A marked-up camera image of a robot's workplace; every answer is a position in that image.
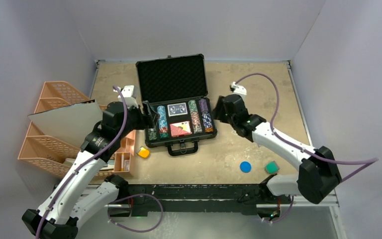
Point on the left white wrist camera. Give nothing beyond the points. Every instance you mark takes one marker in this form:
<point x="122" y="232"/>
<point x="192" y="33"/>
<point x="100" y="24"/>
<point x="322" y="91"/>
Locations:
<point x="128" y="94"/>

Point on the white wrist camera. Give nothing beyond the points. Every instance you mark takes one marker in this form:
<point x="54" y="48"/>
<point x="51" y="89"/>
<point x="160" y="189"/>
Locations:
<point x="128" y="94"/>
<point x="238" y="89"/>

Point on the green dealer block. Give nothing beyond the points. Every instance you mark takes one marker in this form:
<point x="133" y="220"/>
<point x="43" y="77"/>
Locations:
<point x="272" y="168"/>

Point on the orange plastic desk organizer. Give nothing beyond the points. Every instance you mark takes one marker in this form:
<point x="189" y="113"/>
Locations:
<point x="122" y="161"/>

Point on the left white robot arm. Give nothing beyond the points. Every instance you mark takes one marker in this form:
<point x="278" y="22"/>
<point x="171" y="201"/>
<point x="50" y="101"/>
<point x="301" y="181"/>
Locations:
<point x="63" y="213"/>

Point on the light blue chip stack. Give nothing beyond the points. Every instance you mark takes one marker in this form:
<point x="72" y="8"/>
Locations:
<point x="162" y="122"/>

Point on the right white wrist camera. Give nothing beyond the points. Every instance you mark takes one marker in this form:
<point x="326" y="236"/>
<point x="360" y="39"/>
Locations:
<point x="238" y="89"/>

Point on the orange plastic file rack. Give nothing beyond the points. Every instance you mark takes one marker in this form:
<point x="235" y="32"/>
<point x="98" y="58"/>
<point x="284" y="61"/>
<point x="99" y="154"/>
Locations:
<point x="45" y="152"/>

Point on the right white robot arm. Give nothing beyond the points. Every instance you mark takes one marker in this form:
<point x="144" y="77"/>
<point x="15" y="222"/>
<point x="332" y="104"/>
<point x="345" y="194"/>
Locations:
<point x="318" y="174"/>

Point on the grey flat board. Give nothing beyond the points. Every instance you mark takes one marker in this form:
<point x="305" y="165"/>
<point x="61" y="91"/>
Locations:
<point x="70" y="123"/>

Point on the blue playing card deck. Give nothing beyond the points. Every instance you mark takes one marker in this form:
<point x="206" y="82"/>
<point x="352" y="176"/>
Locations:
<point x="177" y="109"/>

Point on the blue round button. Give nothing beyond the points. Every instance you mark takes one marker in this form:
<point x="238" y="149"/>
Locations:
<point x="245" y="167"/>

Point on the red white chip stack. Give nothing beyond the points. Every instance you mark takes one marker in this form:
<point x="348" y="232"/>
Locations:
<point x="196" y="122"/>

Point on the black base frame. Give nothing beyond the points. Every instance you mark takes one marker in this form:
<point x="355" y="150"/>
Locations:
<point x="246" y="199"/>

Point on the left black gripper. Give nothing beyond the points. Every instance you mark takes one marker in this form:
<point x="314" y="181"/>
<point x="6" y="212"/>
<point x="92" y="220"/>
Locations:
<point x="145" y="121"/>

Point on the purple chip stack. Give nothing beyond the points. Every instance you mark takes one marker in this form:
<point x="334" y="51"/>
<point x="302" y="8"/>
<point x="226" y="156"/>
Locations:
<point x="203" y="106"/>

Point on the red playing card deck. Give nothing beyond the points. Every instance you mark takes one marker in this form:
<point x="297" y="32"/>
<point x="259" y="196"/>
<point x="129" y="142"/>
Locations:
<point x="180" y="129"/>

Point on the dark green chip stack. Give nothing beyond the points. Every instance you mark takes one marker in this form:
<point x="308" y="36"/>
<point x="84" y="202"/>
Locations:
<point x="152" y="132"/>

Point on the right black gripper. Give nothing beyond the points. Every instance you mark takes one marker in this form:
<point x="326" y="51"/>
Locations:
<point x="218" y="111"/>

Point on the black poker set case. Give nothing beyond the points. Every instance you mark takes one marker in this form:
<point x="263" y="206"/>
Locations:
<point x="175" y="80"/>

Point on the yellow orange block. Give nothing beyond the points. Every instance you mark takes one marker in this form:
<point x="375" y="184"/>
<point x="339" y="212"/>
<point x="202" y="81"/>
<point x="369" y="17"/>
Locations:
<point x="143" y="152"/>

